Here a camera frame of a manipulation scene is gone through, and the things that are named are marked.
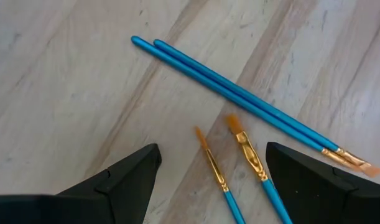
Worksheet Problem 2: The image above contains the blue paintbrush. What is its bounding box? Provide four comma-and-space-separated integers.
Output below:
225, 114, 294, 224
153, 39, 373, 167
194, 126, 247, 224
131, 35, 380, 179

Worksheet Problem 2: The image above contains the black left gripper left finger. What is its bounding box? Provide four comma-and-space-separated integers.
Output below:
0, 143, 162, 224

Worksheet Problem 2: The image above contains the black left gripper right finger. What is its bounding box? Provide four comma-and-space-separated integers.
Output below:
265, 142, 380, 224

